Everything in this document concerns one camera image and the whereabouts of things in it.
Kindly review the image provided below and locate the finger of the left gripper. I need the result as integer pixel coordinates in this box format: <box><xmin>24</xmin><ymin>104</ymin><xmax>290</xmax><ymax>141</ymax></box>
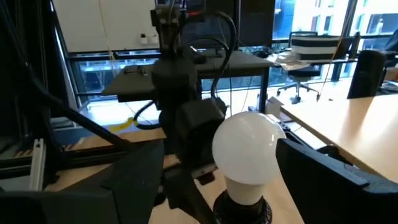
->
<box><xmin>163</xmin><ymin>169</ymin><xmax>218</xmax><ymax>224</ymax></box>

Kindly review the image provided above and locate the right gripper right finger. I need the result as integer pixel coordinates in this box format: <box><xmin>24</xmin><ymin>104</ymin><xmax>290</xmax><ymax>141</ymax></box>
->
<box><xmin>275</xmin><ymin>138</ymin><xmax>398</xmax><ymax>224</ymax></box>

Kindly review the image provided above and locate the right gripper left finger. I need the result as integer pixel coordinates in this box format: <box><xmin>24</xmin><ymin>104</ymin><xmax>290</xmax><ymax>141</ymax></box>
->
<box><xmin>0</xmin><ymin>140</ymin><xmax>165</xmax><ymax>224</ymax></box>

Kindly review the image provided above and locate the white lightbulb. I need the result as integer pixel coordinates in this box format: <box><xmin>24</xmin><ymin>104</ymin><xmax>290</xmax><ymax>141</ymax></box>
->
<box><xmin>211</xmin><ymin>111</ymin><xmax>287</xmax><ymax>206</ymax></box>

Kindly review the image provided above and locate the wooden base lamp stand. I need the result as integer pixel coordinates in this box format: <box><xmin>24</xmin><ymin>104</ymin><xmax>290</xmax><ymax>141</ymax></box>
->
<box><xmin>213</xmin><ymin>189</ymin><xmax>273</xmax><ymax>224</ymax></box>

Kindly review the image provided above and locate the light wooden desk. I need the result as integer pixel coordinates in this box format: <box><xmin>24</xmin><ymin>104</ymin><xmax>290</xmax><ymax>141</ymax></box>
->
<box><xmin>279</xmin><ymin>93</ymin><xmax>398</xmax><ymax>184</ymax></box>

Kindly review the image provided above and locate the grey side desk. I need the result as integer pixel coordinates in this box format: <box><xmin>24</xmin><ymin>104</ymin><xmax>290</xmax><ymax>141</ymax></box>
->
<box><xmin>101</xmin><ymin>49</ymin><xmax>278</xmax><ymax>113</ymax></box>

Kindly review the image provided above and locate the black office chair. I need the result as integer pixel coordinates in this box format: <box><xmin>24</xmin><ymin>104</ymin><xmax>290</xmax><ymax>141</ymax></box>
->
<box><xmin>275</xmin><ymin>30</ymin><xmax>323</xmax><ymax>105</ymax></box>

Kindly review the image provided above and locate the black desktop monitor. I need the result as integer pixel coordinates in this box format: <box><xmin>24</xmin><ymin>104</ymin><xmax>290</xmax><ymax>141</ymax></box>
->
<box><xmin>205</xmin><ymin>0</ymin><xmax>276</xmax><ymax>50</ymax></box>

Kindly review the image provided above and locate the black rounded bin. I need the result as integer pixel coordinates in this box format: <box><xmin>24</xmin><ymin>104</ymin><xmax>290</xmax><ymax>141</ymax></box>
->
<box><xmin>346</xmin><ymin>49</ymin><xmax>387</xmax><ymax>100</ymax></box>

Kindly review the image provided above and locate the black white striped box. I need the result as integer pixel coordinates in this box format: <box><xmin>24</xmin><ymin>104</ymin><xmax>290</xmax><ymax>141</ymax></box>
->
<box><xmin>290</xmin><ymin>35</ymin><xmax>355</xmax><ymax>62</ymax></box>

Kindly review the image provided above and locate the silver aluminium bracket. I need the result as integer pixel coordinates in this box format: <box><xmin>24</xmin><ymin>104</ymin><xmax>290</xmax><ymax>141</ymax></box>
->
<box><xmin>29</xmin><ymin>138</ymin><xmax>47</xmax><ymax>191</ymax></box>

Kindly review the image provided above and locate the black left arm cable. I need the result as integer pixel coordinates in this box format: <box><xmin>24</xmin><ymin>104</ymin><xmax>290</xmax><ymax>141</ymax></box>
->
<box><xmin>211</xmin><ymin>11</ymin><xmax>237</xmax><ymax>100</ymax></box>

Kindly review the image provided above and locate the white wall socket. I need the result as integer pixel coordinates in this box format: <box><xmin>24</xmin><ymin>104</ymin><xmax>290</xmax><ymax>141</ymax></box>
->
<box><xmin>139</xmin><ymin>33</ymin><xmax>159</xmax><ymax>45</ymax></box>

